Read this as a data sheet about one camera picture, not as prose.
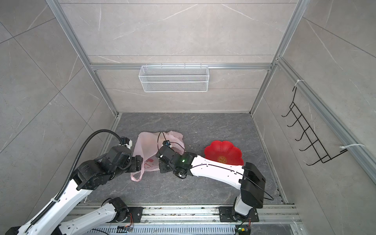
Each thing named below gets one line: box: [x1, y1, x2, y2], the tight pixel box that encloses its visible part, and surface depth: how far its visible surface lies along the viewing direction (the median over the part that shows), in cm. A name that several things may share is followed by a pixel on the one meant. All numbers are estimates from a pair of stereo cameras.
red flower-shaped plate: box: [204, 140, 245, 166], surface depth 98 cm
